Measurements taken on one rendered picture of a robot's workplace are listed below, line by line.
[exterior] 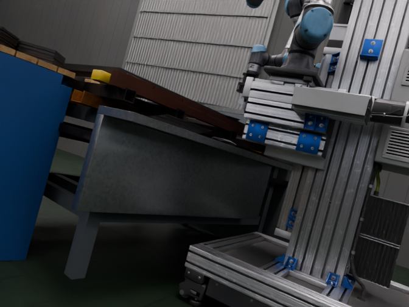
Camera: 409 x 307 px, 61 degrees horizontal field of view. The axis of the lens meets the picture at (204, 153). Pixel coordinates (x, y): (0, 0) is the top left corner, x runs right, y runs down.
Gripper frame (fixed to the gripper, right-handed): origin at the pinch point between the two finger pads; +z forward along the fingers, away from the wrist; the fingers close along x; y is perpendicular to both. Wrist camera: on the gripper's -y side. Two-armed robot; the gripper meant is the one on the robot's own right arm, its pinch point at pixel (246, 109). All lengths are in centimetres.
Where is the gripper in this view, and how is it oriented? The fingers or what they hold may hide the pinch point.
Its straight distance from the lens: 190.1
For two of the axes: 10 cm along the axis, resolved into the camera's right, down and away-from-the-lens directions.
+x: -5.9, -1.6, -7.9
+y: -7.6, -2.0, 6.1
